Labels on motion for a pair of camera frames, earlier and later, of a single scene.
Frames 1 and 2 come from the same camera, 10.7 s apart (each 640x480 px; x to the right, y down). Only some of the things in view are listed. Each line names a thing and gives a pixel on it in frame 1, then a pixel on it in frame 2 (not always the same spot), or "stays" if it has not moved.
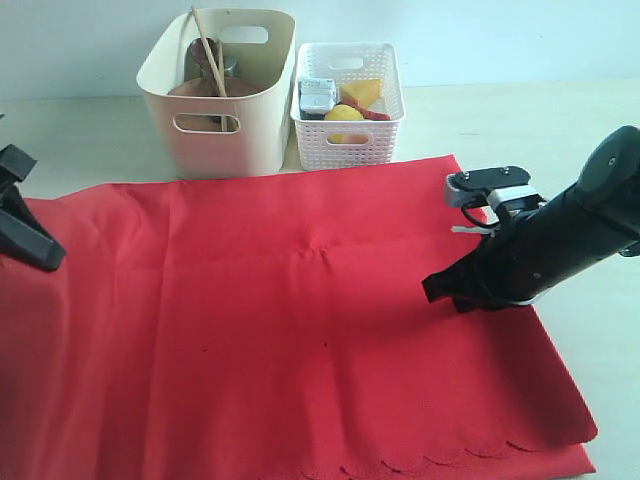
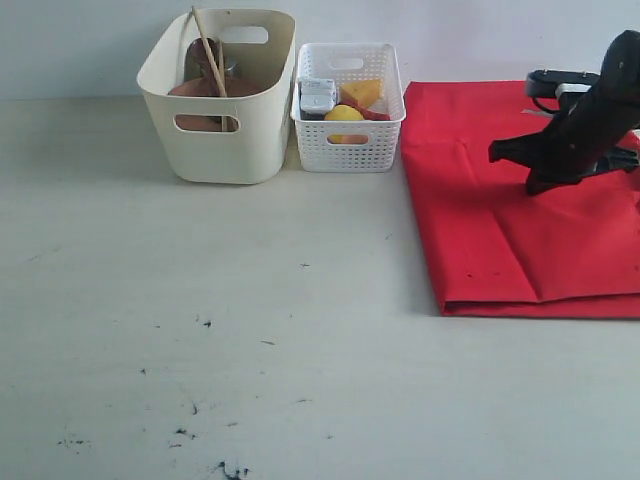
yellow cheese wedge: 365,92 stays
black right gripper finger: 466,304 to 537,184
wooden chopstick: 207,51 stays
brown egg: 355,138 stays
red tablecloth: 274,328 to 566,252
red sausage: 367,114 stays
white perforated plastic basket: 338,143 stays
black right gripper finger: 483,271 to 526,149
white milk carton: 317,97 stays
